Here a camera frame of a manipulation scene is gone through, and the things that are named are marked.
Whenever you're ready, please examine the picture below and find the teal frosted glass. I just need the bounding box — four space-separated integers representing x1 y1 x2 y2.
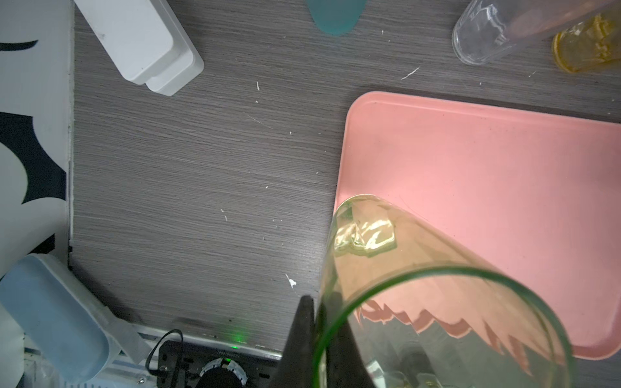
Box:
306 0 367 36

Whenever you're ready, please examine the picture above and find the light green tall glass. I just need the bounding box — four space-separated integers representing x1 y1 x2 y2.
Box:
313 195 576 387

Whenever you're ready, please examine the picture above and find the white rectangular box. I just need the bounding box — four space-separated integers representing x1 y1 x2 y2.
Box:
75 0 205 96

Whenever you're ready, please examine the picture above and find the light blue container lid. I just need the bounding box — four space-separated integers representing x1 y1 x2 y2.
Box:
1 254 151 384

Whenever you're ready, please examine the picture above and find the clear tall glass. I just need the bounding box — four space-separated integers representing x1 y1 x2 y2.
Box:
452 0 614 66

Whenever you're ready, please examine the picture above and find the pink plastic tray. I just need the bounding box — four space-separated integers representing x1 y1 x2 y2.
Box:
336 92 620 360

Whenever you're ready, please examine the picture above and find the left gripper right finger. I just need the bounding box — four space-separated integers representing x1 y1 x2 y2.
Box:
322 295 375 387

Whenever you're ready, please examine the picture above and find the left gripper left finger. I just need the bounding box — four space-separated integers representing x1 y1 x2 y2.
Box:
268 295 315 388

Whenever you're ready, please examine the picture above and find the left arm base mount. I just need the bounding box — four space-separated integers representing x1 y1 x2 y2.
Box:
145 329 280 387

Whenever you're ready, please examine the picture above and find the yellow short glass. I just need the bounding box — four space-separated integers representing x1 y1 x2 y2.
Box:
551 7 620 74

